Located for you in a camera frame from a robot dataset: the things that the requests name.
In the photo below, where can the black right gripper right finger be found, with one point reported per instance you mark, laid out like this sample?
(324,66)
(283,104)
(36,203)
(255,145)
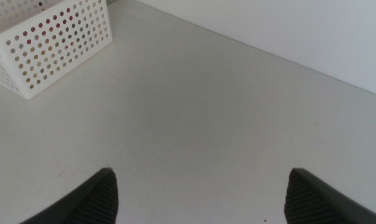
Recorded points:
(312,202)

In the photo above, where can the white perforated plastic basket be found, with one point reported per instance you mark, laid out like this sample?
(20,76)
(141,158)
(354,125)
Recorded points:
(51,46)

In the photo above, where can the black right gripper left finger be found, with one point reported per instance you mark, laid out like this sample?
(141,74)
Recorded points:
(91,202)

